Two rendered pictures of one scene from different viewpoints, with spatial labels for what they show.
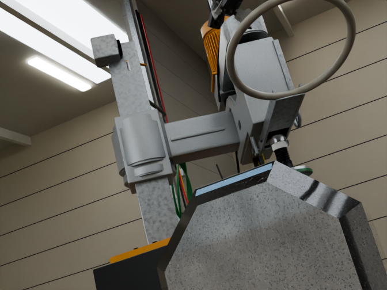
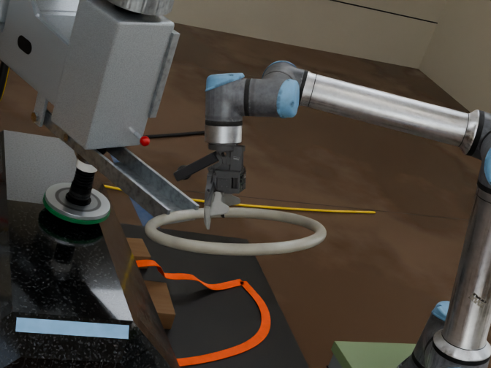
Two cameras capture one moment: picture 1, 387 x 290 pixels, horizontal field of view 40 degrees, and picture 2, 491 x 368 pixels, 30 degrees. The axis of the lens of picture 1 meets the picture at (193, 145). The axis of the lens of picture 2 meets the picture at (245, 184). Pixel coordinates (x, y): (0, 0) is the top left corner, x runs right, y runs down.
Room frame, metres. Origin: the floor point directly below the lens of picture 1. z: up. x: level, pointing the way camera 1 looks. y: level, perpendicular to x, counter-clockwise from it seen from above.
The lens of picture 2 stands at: (0.29, 1.20, 2.33)
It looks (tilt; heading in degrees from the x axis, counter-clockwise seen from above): 25 degrees down; 312
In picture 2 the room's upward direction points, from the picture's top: 19 degrees clockwise
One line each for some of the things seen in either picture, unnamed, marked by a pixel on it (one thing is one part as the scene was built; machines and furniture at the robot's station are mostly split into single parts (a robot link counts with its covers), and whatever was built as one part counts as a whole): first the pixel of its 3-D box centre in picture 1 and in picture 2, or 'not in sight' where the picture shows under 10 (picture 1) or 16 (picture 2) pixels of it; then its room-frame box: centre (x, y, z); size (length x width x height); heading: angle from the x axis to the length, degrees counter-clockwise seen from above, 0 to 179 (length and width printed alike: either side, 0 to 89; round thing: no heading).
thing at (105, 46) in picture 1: (106, 50); not in sight; (2.86, 0.36, 2.00); 0.20 x 0.18 x 0.15; 67
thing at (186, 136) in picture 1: (176, 142); not in sight; (3.02, 0.10, 1.37); 0.74 x 0.34 x 0.25; 98
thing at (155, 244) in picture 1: (166, 249); not in sight; (2.99, 0.29, 0.76); 0.49 x 0.49 x 0.05; 67
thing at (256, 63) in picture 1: (260, 96); (96, 66); (2.50, -0.39, 1.32); 0.36 x 0.22 x 0.45; 4
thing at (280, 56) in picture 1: (282, 68); (156, 71); (2.36, -0.51, 1.38); 0.08 x 0.03 x 0.28; 4
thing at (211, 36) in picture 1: (227, 50); not in sight; (3.08, -0.37, 1.90); 0.31 x 0.28 x 0.40; 94
